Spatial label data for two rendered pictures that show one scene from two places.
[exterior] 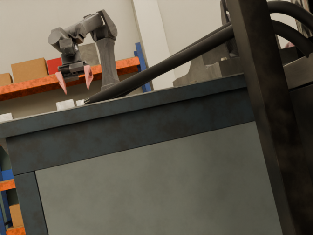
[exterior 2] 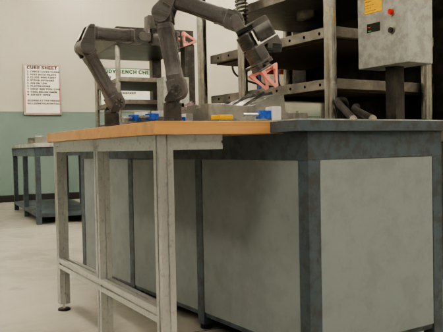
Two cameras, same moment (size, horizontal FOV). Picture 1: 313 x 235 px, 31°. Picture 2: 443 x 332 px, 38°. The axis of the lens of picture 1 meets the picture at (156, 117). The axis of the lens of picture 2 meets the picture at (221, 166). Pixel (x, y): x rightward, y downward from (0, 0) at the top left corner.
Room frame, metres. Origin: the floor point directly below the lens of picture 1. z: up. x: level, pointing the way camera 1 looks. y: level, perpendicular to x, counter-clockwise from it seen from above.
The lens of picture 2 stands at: (2.84, 2.27, 0.72)
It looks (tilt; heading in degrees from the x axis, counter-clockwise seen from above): 2 degrees down; 251
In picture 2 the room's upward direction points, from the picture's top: 1 degrees counter-clockwise
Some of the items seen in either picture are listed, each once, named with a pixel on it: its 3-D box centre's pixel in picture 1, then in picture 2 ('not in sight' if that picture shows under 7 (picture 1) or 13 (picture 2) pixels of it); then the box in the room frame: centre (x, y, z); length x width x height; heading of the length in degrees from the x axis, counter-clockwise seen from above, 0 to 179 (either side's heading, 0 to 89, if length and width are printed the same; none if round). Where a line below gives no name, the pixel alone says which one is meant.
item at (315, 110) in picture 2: not in sight; (303, 118); (1.21, -0.99, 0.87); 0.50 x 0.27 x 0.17; 14
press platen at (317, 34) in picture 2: not in sight; (314, 51); (1.10, -1.07, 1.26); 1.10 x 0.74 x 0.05; 104
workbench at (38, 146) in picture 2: not in sight; (53, 175); (2.26, -5.16, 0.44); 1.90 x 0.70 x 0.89; 95
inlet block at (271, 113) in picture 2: not in sight; (260, 114); (1.99, 0.24, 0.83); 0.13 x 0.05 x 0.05; 2
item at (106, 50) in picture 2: not in sight; (142, 123); (1.21, -5.24, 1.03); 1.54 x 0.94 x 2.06; 95
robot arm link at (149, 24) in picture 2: not in sight; (147, 29); (2.21, -0.49, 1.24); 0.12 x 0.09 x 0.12; 11
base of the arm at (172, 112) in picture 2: not in sight; (172, 113); (2.28, 0.14, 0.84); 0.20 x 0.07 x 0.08; 101
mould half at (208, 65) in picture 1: (229, 67); (242, 111); (1.86, -0.27, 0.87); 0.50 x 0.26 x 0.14; 14
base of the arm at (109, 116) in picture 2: not in sight; (111, 121); (2.39, -0.45, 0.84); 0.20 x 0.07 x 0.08; 101
